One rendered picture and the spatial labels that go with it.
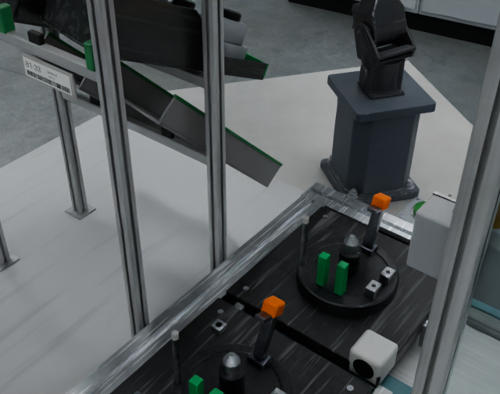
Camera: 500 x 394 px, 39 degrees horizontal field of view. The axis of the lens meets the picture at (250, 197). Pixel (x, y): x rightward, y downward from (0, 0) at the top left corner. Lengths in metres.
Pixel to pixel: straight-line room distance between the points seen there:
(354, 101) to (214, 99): 0.38
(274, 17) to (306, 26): 0.22
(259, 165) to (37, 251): 0.41
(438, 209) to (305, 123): 0.87
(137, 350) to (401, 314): 0.35
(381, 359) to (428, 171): 0.62
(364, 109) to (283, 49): 2.65
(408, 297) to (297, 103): 0.73
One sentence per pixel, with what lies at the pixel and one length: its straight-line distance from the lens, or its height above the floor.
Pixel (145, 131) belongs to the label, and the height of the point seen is 1.11.
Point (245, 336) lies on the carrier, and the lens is 0.93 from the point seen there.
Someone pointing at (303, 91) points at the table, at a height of 0.86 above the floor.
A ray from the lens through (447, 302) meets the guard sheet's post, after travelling 0.72.
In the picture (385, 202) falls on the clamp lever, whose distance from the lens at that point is 0.99.
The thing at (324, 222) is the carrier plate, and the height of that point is 0.97.
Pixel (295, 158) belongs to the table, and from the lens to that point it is 1.44.
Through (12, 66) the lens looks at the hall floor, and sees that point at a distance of 3.83.
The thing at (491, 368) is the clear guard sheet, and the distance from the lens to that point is 0.75.
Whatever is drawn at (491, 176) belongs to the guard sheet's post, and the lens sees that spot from 0.61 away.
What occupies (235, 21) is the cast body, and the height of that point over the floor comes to 1.26.
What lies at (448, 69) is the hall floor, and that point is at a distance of 3.79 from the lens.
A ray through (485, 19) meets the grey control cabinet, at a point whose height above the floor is 0.16.
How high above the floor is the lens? 1.66
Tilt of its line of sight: 37 degrees down
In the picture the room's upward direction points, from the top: 1 degrees clockwise
